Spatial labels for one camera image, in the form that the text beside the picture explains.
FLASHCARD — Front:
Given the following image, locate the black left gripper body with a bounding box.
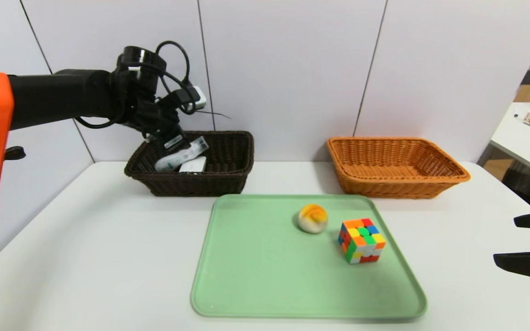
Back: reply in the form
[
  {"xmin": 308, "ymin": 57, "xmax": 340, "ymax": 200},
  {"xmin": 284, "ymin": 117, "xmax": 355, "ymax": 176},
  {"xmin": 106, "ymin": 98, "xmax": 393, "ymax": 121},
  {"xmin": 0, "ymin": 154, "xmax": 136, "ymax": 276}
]
[{"xmin": 149, "ymin": 111, "xmax": 191, "ymax": 154}]

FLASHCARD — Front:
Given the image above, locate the white labelled bottle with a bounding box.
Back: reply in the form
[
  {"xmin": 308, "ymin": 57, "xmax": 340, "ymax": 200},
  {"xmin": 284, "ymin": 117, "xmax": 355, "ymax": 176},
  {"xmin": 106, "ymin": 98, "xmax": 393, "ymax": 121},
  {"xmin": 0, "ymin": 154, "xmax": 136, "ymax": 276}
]
[{"xmin": 155, "ymin": 137, "xmax": 209, "ymax": 173}]

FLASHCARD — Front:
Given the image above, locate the white rectangular case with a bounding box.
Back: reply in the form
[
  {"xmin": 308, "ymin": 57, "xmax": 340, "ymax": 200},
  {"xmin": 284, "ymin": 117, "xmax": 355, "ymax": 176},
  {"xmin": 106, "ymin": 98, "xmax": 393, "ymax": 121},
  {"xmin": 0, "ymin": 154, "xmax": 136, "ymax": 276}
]
[{"xmin": 180, "ymin": 156, "xmax": 207, "ymax": 173}]

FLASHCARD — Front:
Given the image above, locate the round orange white bun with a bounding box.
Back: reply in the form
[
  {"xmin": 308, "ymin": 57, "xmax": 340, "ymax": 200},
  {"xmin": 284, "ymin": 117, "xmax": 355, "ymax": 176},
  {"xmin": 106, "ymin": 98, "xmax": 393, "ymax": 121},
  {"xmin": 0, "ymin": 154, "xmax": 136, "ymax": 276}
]
[{"xmin": 298, "ymin": 204, "xmax": 328, "ymax": 234}]

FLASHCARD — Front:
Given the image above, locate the dark brown wicker basket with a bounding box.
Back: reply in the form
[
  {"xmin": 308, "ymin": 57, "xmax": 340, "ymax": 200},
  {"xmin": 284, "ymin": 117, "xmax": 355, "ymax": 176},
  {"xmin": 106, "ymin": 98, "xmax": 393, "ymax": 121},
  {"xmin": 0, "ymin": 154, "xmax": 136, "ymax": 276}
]
[{"xmin": 124, "ymin": 131, "xmax": 255, "ymax": 197}]

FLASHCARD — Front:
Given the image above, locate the orange wicker basket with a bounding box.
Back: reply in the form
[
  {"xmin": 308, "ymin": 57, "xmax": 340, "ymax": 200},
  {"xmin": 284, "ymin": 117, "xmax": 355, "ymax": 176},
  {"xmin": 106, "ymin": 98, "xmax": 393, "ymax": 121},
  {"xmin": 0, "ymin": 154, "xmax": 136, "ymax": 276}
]
[{"xmin": 326, "ymin": 137, "xmax": 472, "ymax": 199}]

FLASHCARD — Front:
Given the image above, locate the green plastic tray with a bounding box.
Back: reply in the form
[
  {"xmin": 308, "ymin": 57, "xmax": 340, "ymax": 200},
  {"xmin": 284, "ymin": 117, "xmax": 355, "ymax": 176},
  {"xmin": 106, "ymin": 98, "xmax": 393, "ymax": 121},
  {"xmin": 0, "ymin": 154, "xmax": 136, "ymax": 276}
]
[{"xmin": 190, "ymin": 194, "xmax": 427, "ymax": 320}]

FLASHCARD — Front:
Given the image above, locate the multicoloured puzzle cube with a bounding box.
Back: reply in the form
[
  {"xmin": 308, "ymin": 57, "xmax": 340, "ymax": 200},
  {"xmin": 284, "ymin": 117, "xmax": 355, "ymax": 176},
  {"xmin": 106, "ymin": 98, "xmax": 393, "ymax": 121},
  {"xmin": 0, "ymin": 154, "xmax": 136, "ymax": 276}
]
[{"xmin": 337, "ymin": 218, "xmax": 386, "ymax": 265}]

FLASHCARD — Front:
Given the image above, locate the white side table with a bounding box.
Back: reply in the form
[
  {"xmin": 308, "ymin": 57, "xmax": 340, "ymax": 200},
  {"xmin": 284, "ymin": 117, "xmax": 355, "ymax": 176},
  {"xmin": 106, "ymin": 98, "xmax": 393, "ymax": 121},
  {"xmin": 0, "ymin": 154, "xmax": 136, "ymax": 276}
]
[{"xmin": 477, "ymin": 102, "xmax": 530, "ymax": 181}]

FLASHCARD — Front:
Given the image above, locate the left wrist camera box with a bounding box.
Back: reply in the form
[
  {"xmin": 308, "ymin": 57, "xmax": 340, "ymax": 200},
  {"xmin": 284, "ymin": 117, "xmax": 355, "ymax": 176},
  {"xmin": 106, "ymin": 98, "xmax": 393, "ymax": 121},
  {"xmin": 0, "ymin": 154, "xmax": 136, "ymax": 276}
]
[{"xmin": 172, "ymin": 86, "xmax": 207, "ymax": 114}]

